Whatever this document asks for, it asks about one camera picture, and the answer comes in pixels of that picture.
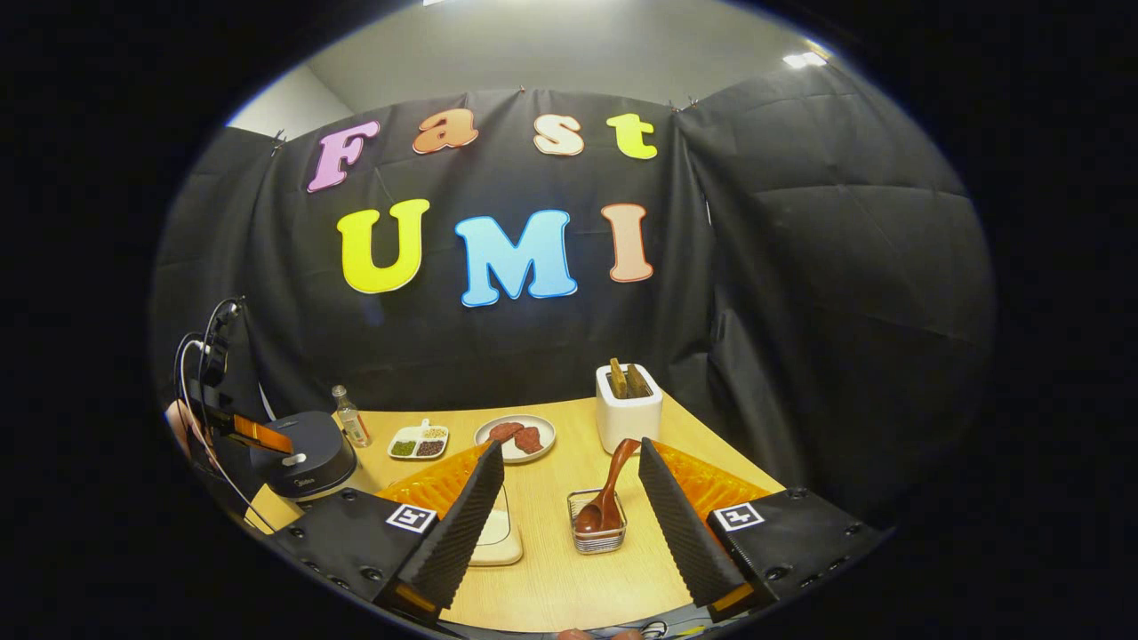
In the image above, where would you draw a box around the cream rectangular tray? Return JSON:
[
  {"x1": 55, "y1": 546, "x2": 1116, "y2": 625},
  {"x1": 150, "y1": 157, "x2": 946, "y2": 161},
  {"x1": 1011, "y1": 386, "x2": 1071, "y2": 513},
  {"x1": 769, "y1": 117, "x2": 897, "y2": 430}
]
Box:
[{"x1": 467, "y1": 484, "x2": 525, "y2": 567}]

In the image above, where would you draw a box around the round white plate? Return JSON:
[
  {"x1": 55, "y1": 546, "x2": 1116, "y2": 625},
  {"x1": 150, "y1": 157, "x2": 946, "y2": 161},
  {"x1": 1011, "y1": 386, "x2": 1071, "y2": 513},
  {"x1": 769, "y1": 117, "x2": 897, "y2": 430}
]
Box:
[{"x1": 474, "y1": 414, "x2": 557, "y2": 465}]

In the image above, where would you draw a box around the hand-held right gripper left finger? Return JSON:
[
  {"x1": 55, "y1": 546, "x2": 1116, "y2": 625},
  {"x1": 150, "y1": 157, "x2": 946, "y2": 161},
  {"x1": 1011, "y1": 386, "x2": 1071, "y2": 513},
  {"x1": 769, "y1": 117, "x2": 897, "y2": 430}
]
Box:
[{"x1": 267, "y1": 440, "x2": 506, "y2": 623}]

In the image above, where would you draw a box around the white chopstick holder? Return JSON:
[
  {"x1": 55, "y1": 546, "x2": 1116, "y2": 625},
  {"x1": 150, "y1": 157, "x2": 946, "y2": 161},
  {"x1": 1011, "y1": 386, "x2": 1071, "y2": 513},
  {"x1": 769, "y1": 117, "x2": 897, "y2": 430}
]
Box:
[{"x1": 595, "y1": 363, "x2": 664, "y2": 455}]

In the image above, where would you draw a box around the thin black cable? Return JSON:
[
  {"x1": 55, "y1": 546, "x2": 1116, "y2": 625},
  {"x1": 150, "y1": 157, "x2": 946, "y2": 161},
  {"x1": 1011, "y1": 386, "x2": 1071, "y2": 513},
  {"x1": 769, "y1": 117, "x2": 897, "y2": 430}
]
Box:
[{"x1": 173, "y1": 298, "x2": 278, "y2": 534}]

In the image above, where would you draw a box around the small clear glass bottle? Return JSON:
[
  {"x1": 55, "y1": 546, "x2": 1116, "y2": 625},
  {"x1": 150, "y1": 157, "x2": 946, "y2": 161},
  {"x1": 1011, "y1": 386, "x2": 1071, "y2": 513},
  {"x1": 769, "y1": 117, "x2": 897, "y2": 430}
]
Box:
[{"x1": 332, "y1": 385, "x2": 372, "y2": 448}]

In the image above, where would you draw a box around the white divided bean dish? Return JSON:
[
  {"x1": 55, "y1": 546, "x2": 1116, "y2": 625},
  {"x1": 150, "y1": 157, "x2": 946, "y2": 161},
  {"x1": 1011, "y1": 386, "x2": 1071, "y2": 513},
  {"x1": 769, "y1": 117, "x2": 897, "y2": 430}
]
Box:
[{"x1": 388, "y1": 419, "x2": 451, "y2": 461}]

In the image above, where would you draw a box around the dark grey rice cooker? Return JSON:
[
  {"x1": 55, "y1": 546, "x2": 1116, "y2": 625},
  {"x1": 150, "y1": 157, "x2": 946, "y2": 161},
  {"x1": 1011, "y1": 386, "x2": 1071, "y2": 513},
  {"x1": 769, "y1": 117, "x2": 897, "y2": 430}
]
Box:
[{"x1": 249, "y1": 411, "x2": 358, "y2": 500}]

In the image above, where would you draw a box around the brown wooden spoon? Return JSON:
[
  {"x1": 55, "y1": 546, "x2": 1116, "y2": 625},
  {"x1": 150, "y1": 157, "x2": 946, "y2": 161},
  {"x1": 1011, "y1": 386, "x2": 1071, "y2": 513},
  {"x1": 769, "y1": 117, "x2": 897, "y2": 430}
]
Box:
[{"x1": 574, "y1": 438, "x2": 642, "y2": 535}]

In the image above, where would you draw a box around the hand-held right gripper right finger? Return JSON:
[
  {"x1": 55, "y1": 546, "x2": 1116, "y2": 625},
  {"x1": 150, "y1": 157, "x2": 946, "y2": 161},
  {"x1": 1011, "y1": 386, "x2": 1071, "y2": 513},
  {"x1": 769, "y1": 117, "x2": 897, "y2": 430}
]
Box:
[{"x1": 637, "y1": 437, "x2": 890, "y2": 627}]

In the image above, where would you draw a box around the black backdrop cloth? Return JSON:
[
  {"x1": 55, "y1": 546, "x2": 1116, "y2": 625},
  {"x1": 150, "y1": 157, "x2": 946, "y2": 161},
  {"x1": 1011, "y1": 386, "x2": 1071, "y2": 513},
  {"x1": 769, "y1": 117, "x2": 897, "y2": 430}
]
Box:
[{"x1": 147, "y1": 62, "x2": 997, "y2": 525}]

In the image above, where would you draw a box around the square glass bowl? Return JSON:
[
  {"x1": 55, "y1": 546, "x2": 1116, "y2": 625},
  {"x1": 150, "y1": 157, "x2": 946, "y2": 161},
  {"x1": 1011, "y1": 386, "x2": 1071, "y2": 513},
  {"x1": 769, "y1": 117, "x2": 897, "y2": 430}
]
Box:
[{"x1": 567, "y1": 489, "x2": 629, "y2": 556}]

